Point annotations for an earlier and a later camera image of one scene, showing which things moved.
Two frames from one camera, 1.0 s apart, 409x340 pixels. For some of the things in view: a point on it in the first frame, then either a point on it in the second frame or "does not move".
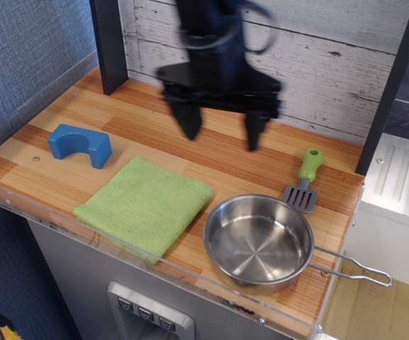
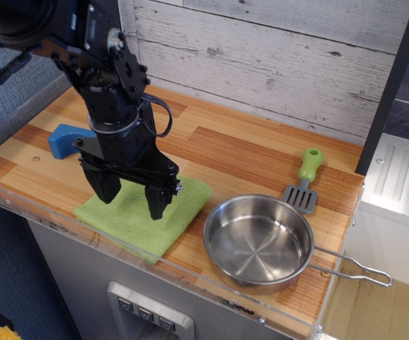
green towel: [143, 207] does not move
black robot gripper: [220, 76] -> [127, 152]
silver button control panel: [139, 316] does not move
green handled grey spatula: [302, 197] does not move
